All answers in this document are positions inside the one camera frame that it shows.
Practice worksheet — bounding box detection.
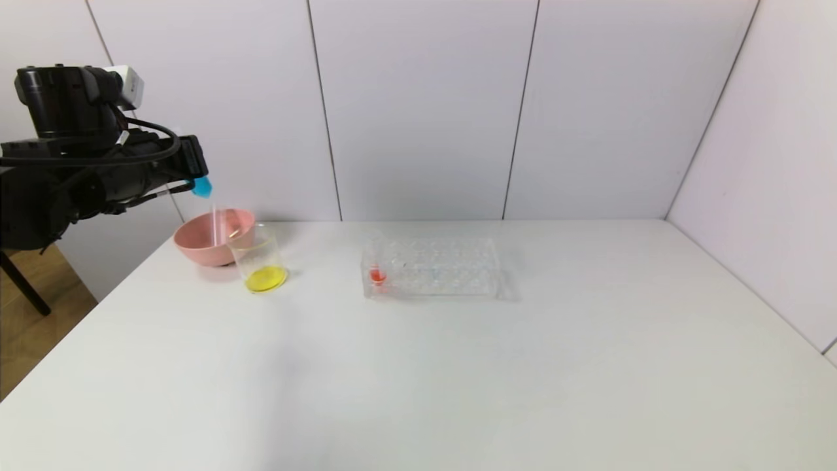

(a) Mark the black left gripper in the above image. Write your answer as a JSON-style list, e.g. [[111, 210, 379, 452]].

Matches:
[[128, 135, 209, 200]]

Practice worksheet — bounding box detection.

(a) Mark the test tube with yellow pigment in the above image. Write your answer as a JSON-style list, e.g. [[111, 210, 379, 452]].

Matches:
[[209, 204, 228, 248]]

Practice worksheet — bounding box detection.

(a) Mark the clear plastic measuring beaker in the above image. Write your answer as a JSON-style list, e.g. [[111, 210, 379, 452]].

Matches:
[[229, 222, 289, 295]]

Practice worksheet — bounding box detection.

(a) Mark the test tube with red pigment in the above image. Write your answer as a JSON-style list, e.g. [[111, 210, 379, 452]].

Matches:
[[365, 239, 388, 288]]

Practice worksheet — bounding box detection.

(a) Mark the clear acrylic test tube rack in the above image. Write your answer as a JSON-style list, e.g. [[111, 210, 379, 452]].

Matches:
[[362, 235, 502, 300]]

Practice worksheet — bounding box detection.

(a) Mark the pink bowl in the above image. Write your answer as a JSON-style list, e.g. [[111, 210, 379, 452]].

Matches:
[[173, 209, 256, 268]]

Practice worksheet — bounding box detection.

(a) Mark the black stand leg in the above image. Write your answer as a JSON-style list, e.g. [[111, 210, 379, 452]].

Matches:
[[0, 251, 52, 318]]

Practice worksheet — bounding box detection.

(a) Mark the thin black camera cable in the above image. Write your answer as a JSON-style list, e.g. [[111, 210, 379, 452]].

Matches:
[[0, 116, 182, 167]]

